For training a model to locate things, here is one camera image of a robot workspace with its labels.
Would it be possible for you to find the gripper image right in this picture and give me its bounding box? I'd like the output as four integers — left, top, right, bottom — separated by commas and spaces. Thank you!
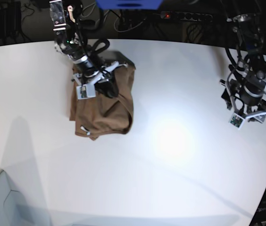
220, 79, 266, 122

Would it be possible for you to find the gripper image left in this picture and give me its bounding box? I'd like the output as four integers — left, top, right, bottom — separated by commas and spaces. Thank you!
72, 60, 127, 98

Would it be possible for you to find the brown t-shirt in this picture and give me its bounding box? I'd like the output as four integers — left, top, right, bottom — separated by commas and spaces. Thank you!
69, 50, 136, 140

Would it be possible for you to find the blue plastic box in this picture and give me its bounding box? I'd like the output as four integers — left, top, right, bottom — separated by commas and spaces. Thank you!
96, 0, 163, 10

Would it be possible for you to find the black power strip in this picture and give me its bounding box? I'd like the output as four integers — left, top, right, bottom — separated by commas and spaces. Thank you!
160, 11, 213, 22

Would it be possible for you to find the grey bin at corner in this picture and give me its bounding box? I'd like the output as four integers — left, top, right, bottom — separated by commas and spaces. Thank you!
0, 170, 26, 226

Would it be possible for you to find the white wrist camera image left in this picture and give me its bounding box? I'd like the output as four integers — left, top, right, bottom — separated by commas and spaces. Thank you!
75, 84, 96, 100

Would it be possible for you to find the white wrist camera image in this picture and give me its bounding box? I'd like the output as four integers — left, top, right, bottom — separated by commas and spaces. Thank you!
75, 84, 96, 100
229, 113, 245, 129

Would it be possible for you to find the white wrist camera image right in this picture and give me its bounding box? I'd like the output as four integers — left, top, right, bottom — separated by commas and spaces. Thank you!
229, 113, 245, 129

